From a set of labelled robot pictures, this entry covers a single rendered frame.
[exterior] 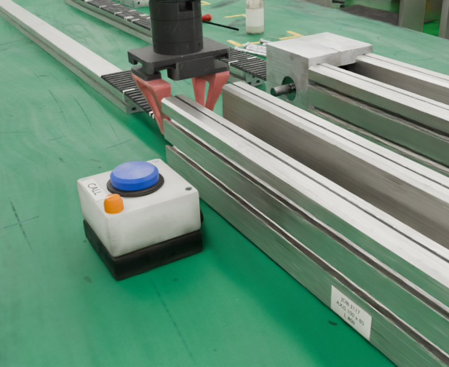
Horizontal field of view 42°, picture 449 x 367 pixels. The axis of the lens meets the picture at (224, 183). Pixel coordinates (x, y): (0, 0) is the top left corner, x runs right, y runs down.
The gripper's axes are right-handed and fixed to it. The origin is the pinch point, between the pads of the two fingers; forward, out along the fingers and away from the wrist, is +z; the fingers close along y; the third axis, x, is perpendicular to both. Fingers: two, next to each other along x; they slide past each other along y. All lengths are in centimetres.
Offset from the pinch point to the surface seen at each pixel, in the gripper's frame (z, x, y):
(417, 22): 52, 181, 236
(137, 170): -5.1, -18.7, -13.1
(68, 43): -0.3, 47.8, -0.2
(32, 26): 0, 68, -2
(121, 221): -3.0, -22.2, -16.1
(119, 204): -4.4, -21.9, -16.0
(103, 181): -3.7, -16.3, -15.4
